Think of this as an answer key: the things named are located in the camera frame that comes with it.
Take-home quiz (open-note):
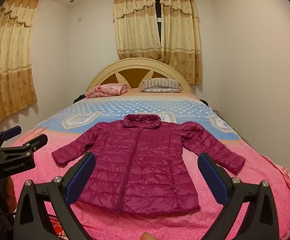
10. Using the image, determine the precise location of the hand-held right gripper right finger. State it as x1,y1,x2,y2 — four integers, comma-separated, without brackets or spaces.
197,152,281,240

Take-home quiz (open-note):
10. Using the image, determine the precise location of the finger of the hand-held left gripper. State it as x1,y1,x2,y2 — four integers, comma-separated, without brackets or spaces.
0,125,22,147
0,133,48,156

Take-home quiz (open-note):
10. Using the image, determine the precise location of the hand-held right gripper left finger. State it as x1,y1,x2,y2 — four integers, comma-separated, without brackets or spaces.
13,152,96,240

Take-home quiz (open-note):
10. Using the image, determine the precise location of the magenta puffer jacket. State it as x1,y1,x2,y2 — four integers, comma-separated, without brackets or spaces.
51,114,246,215

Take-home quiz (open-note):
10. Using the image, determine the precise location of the blue and pink printed blanket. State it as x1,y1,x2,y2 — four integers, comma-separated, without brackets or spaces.
10,97,290,240

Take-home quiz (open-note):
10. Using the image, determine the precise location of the red cloth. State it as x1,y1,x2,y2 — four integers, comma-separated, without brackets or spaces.
49,217,69,240

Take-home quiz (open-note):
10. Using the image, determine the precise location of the beige patterned side curtain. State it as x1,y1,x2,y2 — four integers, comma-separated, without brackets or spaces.
0,0,39,130

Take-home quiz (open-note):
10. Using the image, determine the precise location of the pink floral folded quilt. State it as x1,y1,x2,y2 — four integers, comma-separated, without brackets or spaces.
85,82,128,98

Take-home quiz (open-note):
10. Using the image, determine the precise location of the peach bed sheet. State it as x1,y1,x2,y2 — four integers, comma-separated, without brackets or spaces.
85,88,196,101

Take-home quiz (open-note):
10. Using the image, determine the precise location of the striped pillow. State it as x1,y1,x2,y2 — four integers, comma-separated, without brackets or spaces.
140,78,183,93

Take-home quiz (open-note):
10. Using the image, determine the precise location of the cream wooden headboard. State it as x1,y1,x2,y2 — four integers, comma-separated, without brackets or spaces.
86,57,194,98

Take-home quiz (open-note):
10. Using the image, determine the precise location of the beige patterned long curtain panel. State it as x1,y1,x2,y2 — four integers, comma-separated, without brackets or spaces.
160,0,202,85

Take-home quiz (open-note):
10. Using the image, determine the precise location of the beige patterned short curtain panel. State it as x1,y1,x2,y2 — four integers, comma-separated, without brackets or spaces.
113,0,163,62

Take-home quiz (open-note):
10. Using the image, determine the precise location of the dark window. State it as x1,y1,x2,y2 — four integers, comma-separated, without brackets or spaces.
155,0,162,43

